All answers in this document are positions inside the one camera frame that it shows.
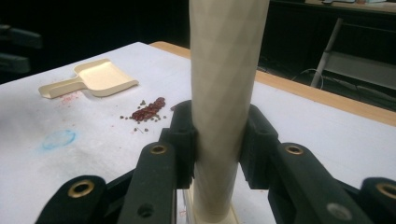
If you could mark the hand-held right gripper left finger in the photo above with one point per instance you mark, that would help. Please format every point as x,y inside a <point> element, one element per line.
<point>183,146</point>

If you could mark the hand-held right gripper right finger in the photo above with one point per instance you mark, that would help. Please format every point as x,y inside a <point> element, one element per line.
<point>258,146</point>

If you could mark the pile of red and green crumbs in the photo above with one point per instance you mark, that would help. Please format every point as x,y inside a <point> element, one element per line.
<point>149,110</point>

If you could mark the white table cover sheet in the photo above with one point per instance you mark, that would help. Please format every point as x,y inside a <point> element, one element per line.
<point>311,130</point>

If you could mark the cream dustpan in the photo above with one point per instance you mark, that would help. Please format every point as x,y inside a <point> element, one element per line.
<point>104,77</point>

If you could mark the grey metal stand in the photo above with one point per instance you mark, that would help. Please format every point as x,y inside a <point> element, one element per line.
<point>330,46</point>

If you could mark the wooden desk in background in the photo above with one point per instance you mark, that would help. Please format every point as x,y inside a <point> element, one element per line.
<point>358,6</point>

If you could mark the dark blurry bar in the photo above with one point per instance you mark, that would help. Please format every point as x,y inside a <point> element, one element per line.
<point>21,37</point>
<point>14,63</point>

